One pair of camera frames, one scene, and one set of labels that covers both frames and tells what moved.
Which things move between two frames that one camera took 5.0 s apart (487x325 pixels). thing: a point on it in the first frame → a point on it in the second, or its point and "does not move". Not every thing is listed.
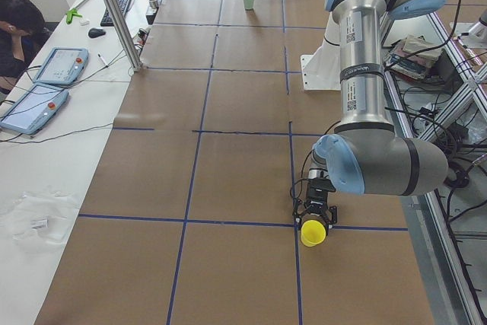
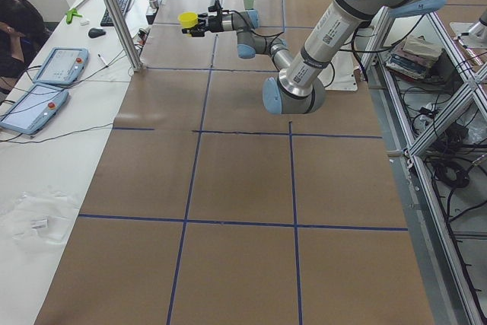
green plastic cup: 249,0 does not move
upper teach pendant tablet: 64,65 does not move
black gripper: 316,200 → 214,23
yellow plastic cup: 313,233 → 188,19
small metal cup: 153,2 does not move
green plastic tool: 70,14 does not move
